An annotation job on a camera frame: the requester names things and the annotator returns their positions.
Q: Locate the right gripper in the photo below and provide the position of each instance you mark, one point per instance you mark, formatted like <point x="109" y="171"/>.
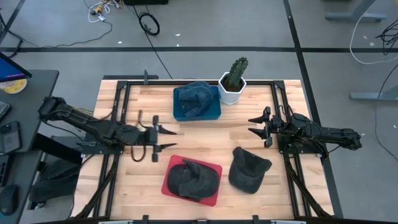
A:
<point x="275" y="124"/>

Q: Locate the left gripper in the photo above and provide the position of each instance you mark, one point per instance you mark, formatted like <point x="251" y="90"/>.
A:
<point x="155" y="138"/>

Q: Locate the blue denim cap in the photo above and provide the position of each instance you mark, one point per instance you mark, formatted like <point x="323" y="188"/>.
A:
<point x="202" y="93"/>
<point x="188" y="111"/>

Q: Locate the dark grey cap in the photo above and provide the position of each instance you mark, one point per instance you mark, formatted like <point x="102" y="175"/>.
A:
<point x="208" y="183"/>
<point x="248" y="171"/>
<point x="175" y="180"/>

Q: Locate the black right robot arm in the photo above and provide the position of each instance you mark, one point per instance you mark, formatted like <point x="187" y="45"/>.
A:
<point x="335" y="137"/>

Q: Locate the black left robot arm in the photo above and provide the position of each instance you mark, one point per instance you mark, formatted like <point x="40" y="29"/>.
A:
<point x="77" y="119"/>

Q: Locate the white hexagonal plant pot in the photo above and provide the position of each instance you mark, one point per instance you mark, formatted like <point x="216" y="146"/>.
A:
<point x="230" y="96"/>

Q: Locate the teal blue plastic bin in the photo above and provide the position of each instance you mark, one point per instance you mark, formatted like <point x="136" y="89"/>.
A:
<point x="214" y="113"/>

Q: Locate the translucent pink plastic bin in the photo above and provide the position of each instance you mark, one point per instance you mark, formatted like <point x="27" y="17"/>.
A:
<point x="168" y="193"/>

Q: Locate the green cactus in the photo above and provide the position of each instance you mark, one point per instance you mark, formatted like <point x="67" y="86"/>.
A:
<point x="237" y="70"/>

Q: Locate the grey desk foot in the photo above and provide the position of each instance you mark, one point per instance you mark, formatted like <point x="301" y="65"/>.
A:
<point x="373" y="96"/>
<point x="351" y="16"/>

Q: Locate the dark grey desk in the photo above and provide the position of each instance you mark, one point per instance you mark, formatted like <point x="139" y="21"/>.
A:
<point x="34" y="102"/>

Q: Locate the black smartphone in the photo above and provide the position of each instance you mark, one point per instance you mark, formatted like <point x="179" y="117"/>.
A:
<point x="11" y="137"/>

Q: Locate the yellow wipes canister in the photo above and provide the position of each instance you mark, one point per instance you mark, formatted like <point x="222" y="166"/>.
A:
<point x="14" y="86"/>

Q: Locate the black computer mouse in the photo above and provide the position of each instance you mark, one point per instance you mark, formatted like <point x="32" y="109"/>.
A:
<point x="8" y="199"/>

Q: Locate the black monitor screen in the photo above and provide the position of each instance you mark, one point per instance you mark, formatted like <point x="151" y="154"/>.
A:
<point x="12" y="70"/>

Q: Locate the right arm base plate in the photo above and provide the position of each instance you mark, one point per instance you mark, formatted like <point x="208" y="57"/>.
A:
<point x="311" y="152"/>

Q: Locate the black aluminium table frame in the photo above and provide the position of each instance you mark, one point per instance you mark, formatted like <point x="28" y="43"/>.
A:
<point x="155" y="82"/>

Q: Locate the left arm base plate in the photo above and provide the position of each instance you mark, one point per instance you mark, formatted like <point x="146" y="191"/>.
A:
<point x="93" y="148"/>

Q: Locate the silver aluminium bracket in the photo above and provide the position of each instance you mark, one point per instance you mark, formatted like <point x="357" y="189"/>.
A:
<point x="287" y="222"/>

